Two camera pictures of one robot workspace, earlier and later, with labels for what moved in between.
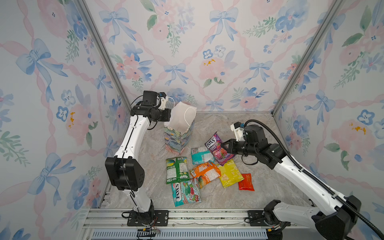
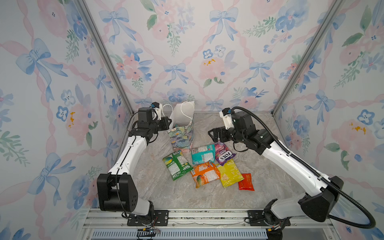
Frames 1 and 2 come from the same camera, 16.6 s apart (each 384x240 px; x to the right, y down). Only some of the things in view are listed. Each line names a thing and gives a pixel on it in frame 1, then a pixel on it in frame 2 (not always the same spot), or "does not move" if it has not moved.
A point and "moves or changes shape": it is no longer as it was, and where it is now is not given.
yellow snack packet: x=230 y=173 does not move
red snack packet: x=246 y=184 does not move
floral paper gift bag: x=177 y=132 moves or changes shape
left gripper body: x=162 y=115 -> x=161 y=125
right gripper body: x=241 y=148 -> x=230 y=135
